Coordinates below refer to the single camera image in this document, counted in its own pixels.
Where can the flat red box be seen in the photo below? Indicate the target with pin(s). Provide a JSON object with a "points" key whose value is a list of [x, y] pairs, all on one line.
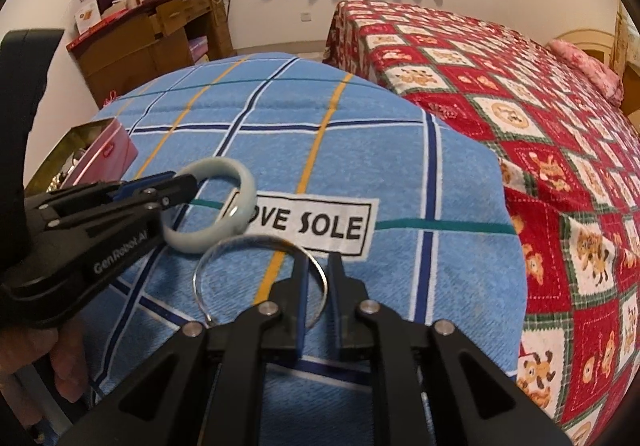
{"points": [[97, 28]]}

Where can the person's left hand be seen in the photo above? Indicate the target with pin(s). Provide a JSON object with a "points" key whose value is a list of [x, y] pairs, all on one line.
{"points": [[70, 366]]}

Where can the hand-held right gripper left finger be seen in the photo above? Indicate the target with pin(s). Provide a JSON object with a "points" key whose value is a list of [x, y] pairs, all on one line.
{"points": [[300, 306]]}

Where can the thin silver bangle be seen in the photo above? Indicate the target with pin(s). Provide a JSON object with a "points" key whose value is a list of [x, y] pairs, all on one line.
{"points": [[250, 238]]}

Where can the pale jade bangle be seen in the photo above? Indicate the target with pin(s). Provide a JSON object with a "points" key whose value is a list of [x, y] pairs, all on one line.
{"points": [[244, 193]]}

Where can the wooden desk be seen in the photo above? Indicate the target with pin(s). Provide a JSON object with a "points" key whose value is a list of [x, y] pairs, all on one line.
{"points": [[135, 50]]}

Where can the white printed box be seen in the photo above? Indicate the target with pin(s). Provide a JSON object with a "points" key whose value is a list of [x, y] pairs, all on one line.
{"points": [[84, 10]]}

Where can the wall socket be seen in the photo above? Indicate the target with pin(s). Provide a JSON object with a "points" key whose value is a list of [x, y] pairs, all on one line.
{"points": [[305, 16]]}

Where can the beige floral side curtain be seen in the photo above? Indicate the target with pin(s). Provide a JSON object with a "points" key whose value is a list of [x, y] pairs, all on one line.
{"points": [[627, 35]]}

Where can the pink tin box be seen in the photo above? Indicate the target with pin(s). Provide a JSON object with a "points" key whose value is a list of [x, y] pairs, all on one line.
{"points": [[107, 150]]}

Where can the pink floral cloth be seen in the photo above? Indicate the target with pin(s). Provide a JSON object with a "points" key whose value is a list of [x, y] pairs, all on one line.
{"points": [[111, 99]]}

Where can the pink pillow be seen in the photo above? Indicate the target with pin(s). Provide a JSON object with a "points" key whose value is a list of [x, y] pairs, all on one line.
{"points": [[585, 68]]}

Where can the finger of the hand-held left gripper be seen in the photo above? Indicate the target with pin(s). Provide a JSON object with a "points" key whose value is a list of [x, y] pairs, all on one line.
{"points": [[145, 183], [175, 196]]}

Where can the red patterned bedspread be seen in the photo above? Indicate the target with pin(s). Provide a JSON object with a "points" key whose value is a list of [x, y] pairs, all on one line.
{"points": [[500, 75]]}

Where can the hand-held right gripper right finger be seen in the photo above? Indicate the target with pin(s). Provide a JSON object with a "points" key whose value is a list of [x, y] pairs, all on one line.
{"points": [[338, 306]]}

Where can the blue plaid blanket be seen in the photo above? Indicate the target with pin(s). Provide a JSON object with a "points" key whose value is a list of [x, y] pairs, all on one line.
{"points": [[350, 150]]}

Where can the wooden headboard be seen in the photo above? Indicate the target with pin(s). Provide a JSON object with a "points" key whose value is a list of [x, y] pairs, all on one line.
{"points": [[590, 39]]}

